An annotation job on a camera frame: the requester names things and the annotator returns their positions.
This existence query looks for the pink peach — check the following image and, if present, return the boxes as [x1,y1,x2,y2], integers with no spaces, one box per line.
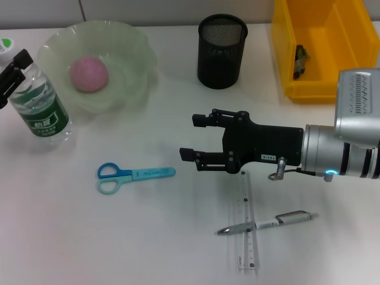
[69,56,109,93]

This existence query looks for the green plastic wrapper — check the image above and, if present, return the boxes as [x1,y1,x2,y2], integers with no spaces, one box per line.
[292,43,312,80]

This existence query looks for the transparent ruler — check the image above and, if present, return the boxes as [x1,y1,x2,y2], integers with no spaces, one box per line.
[227,170,262,270]

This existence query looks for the silver white pen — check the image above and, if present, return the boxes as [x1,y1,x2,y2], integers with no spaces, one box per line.
[216,210,319,236]

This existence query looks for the yellow plastic bin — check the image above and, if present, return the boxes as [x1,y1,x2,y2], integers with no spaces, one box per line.
[270,0,376,104]

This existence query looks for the green glass fruit plate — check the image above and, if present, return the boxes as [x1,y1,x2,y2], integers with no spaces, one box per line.
[31,19,160,115]

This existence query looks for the blue scissors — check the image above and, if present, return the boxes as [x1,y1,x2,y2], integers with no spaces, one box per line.
[96,161,176,196]

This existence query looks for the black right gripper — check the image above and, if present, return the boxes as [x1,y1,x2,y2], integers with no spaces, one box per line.
[179,108,305,175]

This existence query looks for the black mesh cup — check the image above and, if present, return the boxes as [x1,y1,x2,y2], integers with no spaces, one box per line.
[197,13,249,90]

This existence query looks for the clear bottle green label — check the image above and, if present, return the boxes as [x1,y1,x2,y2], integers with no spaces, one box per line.
[0,38,73,146]

